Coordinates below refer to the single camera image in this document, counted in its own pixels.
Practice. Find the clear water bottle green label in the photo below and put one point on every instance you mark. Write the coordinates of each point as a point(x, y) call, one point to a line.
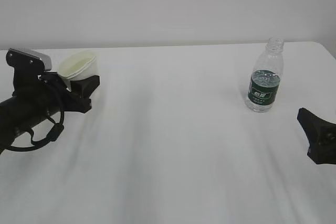
point(266, 76)

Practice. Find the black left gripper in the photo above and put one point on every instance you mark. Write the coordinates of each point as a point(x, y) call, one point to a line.
point(62, 99)

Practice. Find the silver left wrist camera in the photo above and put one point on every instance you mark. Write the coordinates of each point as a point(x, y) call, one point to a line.
point(28, 65)

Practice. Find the white paper cup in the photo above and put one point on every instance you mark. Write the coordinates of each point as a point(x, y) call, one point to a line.
point(78, 67)

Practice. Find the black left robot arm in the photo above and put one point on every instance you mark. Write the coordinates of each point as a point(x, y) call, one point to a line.
point(19, 116)

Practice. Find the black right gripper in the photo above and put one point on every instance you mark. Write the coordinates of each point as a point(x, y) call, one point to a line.
point(321, 136)

